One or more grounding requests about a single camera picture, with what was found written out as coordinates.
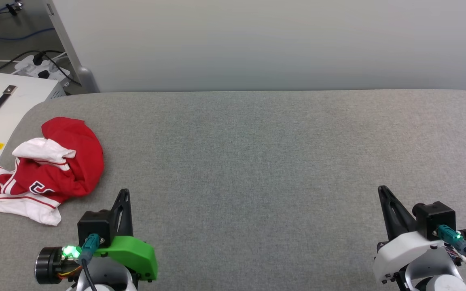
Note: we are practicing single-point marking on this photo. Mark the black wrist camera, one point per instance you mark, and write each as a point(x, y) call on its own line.
point(93, 224)
point(435, 218)

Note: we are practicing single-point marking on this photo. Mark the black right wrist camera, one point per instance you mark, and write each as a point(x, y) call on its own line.
point(435, 218)

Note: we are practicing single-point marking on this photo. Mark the white partition panel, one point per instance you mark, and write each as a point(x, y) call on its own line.
point(257, 40)

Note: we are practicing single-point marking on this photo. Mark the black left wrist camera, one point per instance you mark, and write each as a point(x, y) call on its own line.
point(93, 224)

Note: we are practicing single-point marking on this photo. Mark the red and white jersey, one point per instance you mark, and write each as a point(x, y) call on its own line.
point(75, 161)

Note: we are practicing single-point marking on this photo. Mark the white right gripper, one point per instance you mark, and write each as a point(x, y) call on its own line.
point(403, 252)

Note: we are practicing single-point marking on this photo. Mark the white power strip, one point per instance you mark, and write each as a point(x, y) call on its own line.
point(28, 66)

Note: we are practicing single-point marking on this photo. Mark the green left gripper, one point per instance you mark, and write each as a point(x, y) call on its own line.
point(136, 250)

